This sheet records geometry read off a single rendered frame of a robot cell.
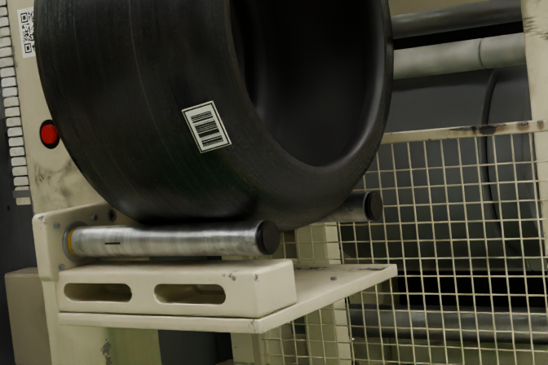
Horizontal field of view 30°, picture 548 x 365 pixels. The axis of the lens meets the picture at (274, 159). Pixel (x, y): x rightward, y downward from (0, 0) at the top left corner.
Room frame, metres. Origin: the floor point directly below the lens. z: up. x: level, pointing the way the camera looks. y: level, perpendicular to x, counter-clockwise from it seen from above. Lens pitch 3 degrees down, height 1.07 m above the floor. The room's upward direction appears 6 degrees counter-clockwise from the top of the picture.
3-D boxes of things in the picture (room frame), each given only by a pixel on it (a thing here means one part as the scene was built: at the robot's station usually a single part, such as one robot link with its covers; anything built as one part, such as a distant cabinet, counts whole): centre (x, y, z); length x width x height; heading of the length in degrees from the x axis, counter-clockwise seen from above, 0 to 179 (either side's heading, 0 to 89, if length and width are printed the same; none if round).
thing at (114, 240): (1.39, 0.16, 0.90); 0.35 x 0.05 x 0.05; 55
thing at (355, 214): (1.62, 0.00, 0.90); 0.35 x 0.05 x 0.05; 55
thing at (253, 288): (1.39, 0.16, 0.83); 0.36 x 0.09 x 0.06; 55
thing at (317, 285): (1.51, 0.08, 0.80); 0.37 x 0.36 x 0.02; 145
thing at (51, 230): (1.61, 0.23, 0.90); 0.40 x 0.03 x 0.10; 145
